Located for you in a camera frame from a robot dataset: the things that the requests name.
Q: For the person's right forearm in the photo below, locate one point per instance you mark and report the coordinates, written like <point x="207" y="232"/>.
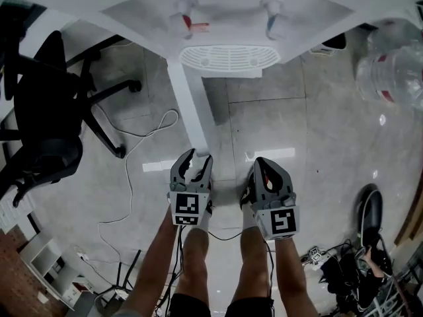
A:
<point x="292" y="276"/>

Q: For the small patterned block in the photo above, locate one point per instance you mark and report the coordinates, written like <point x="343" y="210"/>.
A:
<point x="315" y="254"/>

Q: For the person's right leg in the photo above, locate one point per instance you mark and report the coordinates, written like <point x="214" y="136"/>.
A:
<point x="252" y="266"/>

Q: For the person's black shorts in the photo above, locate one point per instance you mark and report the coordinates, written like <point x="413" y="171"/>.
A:
<point x="188" y="305"/>

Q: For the white cabinet door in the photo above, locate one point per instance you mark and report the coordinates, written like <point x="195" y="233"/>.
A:
<point x="193" y="111"/>

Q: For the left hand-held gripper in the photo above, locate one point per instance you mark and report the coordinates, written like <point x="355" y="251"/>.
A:
<point x="186" y="206"/>

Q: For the black oval floor device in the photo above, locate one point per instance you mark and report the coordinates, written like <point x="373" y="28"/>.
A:
<point x="370" y="213"/>

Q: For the black office chair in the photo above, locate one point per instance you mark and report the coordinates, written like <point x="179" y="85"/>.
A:
<point x="49" y="111"/>

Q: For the blue dispenser tap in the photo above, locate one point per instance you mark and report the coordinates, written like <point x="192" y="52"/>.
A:
<point x="272" y="18"/>

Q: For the red dispenser tap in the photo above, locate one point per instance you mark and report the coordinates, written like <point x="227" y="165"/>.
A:
<point x="185" y="18"/>

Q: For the white shelf unit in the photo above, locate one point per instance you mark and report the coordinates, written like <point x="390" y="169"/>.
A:
<point x="49" y="269"/>

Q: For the black waste bin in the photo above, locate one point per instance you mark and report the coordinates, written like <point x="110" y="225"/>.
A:
<point x="333" y="41"/>

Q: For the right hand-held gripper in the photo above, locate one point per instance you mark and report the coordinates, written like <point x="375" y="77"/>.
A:
<point x="281" y="221"/>

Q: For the white slotted drip tray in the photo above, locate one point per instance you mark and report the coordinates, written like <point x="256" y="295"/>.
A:
<point x="229" y="56"/>

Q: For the clear water jug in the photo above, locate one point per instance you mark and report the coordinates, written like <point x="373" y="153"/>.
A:
<point x="393" y="68"/>

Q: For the person's left forearm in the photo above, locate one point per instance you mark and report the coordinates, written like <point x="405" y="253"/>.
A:
<point x="155" y="269"/>

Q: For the white power strip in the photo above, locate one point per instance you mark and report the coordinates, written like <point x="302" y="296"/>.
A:
<point x="83" y="257"/>

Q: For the person's leg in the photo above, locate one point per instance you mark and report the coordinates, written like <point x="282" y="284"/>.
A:
<point x="195" y="263"/>
<point x="252" y="266"/>

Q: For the person's left leg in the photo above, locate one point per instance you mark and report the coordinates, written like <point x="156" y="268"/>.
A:
<point x="195" y="263"/>

